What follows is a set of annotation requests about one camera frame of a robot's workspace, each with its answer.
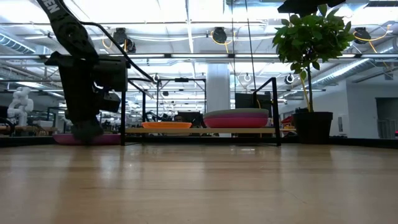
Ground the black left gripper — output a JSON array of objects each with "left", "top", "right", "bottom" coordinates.
[{"left": 45, "top": 51, "right": 129, "bottom": 143}]

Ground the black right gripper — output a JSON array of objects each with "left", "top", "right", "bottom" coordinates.
[{"left": 277, "top": 0, "right": 346, "bottom": 17}]

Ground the orange transparent plate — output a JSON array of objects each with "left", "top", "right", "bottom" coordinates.
[{"left": 141, "top": 121, "right": 193, "bottom": 129}]

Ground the pale teal plate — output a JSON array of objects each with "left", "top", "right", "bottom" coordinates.
[{"left": 203, "top": 108, "right": 270, "bottom": 115}]

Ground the magenta plate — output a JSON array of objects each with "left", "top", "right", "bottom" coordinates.
[{"left": 203, "top": 117, "right": 270, "bottom": 129}]

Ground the black-framed wooden shelf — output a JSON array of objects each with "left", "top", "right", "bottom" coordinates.
[{"left": 120, "top": 77, "right": 282, "bottom": 146}]

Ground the green plant in black pot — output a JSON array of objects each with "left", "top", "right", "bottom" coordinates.
[{"left": 272, "top": 3, "right": 356, "bottom": 144}]

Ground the white humanoid robot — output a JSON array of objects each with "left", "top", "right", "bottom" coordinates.
[{"left": 6, "top": 86, "right": 34, "bottom": 128}]

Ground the black background box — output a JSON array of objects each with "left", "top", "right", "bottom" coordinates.
[{"left": 177, "top": 111, "right": 203, "bottom": 128}]

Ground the black monitor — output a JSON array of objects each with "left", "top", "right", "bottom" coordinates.
[{"left": 234, "top": 92, "right": 273, "bottom": 110}]

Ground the white column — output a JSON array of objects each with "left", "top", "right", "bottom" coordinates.
[{"left": 206, "top": 63, "right": 231, "bottom": 138}]

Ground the black ceiling cable reel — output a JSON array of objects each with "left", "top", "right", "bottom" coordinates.
[
  {"left": 354, "top": 27, "right": 373, "bottom": 44},
  {"left": 212, "top": 27, "right": 228, "bottom": 44},
  {"left": 112, "top": 27, "right": 137, "bottom": 54}
]

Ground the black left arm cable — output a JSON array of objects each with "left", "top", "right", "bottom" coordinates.
[{"left": 80, "top": 21, "right": 156, "bottom": 83}]

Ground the black background station frame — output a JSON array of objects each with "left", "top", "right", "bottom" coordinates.
[{"left": 156, "top": 77, "right": 207, "bottom": 125}]

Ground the black metal table frame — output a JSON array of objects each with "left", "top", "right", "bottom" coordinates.
[{"left": 0, "top": 136, "right": 398, "bottom": 149}]

